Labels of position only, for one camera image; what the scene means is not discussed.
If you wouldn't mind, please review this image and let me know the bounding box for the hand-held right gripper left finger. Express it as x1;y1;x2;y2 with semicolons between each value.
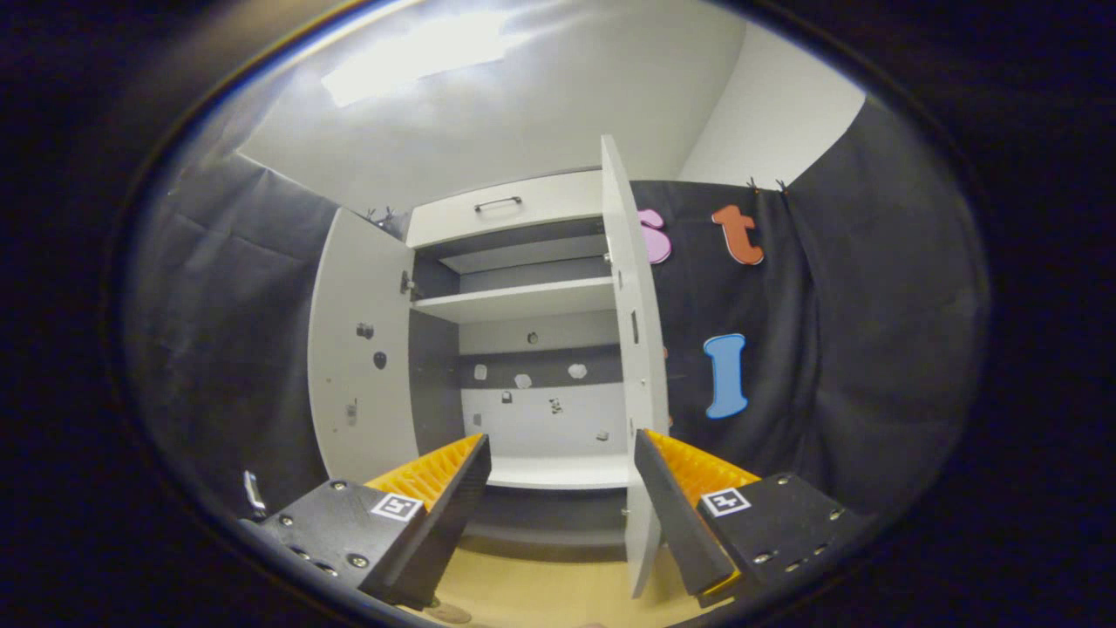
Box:
240;433;493;610

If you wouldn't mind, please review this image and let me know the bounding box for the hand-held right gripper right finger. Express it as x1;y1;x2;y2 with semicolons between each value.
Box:
634;429;873;609

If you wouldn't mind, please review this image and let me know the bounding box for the white door black bar handle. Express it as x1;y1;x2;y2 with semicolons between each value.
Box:
307;207;421;483

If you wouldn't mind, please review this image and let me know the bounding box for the white cabinet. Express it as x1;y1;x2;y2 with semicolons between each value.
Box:
405;167;633;559

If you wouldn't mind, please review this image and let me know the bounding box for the black backdrop cloth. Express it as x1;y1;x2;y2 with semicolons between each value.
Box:
122;96;990;524

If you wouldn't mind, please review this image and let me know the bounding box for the ceiling light panel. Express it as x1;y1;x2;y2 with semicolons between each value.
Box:
321;9;533;107

